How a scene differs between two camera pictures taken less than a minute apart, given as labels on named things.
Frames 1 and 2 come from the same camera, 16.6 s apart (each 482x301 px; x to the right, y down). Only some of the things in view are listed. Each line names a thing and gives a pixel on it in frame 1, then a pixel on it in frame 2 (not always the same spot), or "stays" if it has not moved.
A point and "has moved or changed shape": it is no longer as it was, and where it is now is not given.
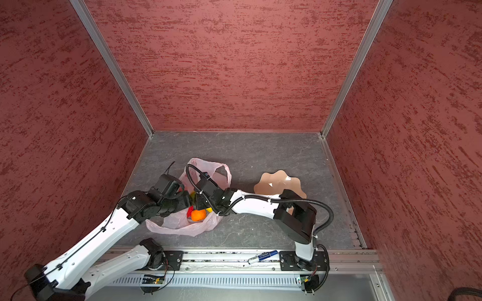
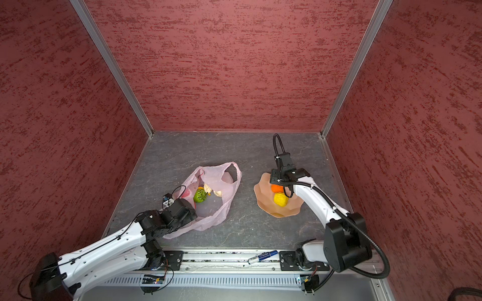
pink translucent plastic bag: (177, 222) has moved or changed shape
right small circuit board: (310, 281) stays
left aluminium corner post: (112, 63) stays
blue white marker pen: (262, 256) stays
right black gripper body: (203, 202) -> (275, 177)
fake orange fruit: (198, 215) -> (276, 188)
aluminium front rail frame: (252, 269) stays
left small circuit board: (152, 280) stays
